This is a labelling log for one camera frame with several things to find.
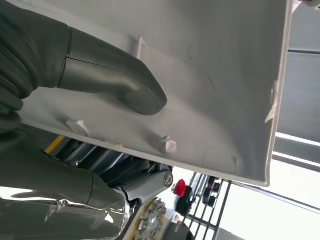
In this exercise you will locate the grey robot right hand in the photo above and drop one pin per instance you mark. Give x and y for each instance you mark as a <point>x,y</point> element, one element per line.
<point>50,185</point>

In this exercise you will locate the round silver fan shroud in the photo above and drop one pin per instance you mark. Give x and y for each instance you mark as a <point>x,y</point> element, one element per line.
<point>152,215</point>

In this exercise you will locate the red cloth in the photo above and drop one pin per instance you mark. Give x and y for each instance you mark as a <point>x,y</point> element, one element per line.
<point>180,188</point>

